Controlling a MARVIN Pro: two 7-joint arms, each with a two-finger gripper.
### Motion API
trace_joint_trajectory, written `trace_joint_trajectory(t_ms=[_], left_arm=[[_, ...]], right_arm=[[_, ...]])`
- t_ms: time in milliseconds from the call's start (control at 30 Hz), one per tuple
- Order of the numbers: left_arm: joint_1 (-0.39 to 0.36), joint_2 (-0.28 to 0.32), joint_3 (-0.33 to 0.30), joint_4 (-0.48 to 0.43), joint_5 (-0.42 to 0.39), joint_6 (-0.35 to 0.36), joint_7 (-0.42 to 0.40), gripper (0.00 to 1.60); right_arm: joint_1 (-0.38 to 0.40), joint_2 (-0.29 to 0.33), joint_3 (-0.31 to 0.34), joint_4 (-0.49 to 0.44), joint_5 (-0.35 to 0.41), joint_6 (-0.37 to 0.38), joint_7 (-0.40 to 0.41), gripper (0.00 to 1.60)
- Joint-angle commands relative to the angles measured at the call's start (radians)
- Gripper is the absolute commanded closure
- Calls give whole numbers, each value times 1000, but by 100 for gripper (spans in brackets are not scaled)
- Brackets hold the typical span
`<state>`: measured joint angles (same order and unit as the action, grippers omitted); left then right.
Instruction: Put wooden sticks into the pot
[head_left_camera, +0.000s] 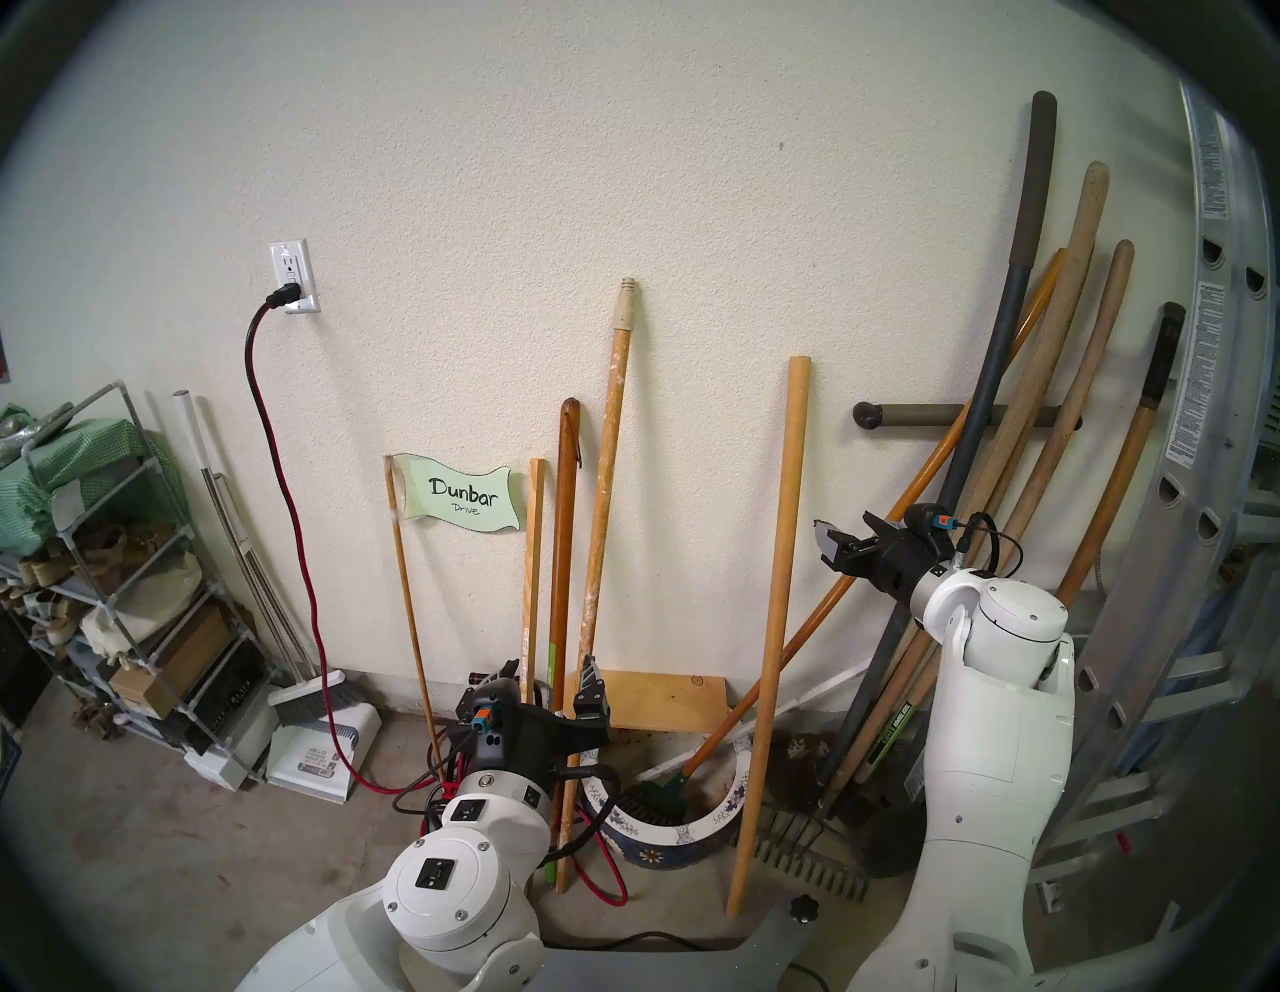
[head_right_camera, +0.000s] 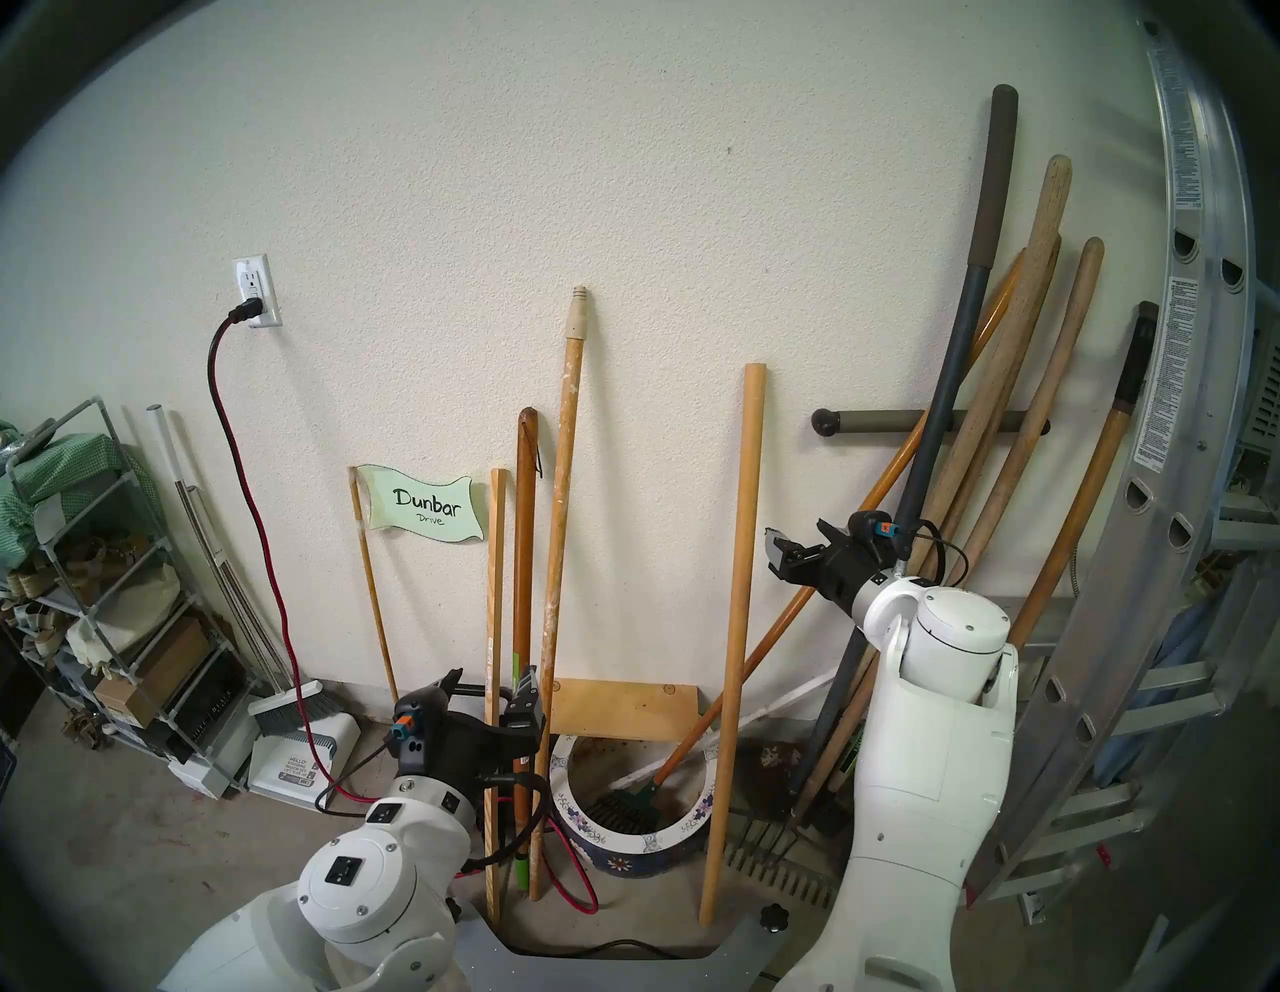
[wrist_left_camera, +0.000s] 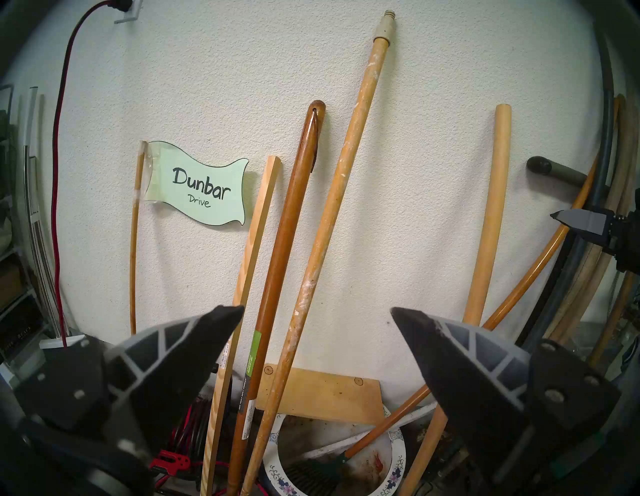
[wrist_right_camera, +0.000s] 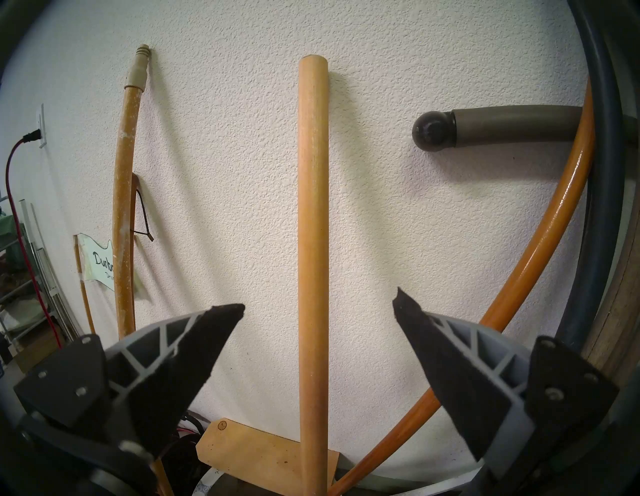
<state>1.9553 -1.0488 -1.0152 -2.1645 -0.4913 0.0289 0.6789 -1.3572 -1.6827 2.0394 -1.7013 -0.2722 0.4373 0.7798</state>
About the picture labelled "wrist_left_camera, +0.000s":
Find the flat light wooden slat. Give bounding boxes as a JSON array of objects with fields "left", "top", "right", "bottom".
[{"left": 200, "top": 155, "right": 283, "bottom": 496}]

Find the red extension cord coil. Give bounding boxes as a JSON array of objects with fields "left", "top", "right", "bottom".
[{"left": 150, "top": 395, "right": 236, "bottom": 496}]

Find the thin bamboo flag stick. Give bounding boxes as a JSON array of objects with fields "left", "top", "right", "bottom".
[{"left": 128, "top": 141, "right": 149, "bottom": 336}]

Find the green Dunbar Drive paper flag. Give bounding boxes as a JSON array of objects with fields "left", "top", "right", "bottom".
[{"left": 142, "top": 141, "right": 250, "bottom": 227}]

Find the white dustpan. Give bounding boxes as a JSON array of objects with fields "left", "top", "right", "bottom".
[{"left": 39, "top": 334, "right": 87, "bottom": 350}]

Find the dark brown handle green label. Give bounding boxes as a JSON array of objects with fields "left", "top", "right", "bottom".
[{"left": 226, "top": 99, "right": 327, "bottom": 496}]

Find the black and red power cord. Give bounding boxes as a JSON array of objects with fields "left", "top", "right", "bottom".
[{"left": 50, "top": 0, "right": 133, "bottom": 348}]

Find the plain light wooden dowel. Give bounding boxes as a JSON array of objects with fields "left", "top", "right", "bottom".
[{"left": 397, "top": 103, "right": 513, "bottom": 496}]

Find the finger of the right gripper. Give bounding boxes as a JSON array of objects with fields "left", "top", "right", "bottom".
[
  {"left": 550, "top": 208, "right": 614, "bottom": 236},
  {"left": 571, "top": 228, "right": 614, "bottom": 247}
]

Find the long dark grey handle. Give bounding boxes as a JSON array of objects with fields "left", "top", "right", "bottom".
[{"left": 515, "top": 30, "right": 616, "bottom": 351}]

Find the white wall outlet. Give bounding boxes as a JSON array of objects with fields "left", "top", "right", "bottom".
[{"left": 114, "top": 0, "right": 144, "bottom": 25}]

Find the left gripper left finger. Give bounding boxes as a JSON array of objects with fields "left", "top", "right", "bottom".
[{"left": 102, "top": 305, "right": 246, "bottom": 455}]

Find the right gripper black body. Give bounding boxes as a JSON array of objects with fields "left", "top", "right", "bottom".
[{"left": 607, "top": 187, "right": 640, "bottom": 275}]

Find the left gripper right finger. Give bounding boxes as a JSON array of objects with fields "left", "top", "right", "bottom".
[{"left": 390, "top": 306, "right": 533, "bottom": 484}]

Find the light wooden board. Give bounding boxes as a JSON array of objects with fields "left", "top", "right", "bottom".
[{"left": 255, "top": 363, "right": 385, "bottom": 426}]

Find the paint-speckled pole with threaded tip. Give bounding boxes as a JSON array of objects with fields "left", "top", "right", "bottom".
[{"left": 240, "top": 9, "right": 397, "bottom": 496}]

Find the floral ceramic pot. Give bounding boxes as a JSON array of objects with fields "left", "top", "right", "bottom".
[{"left": 262, "top": 411, "right": 407, "bottom": 496}]

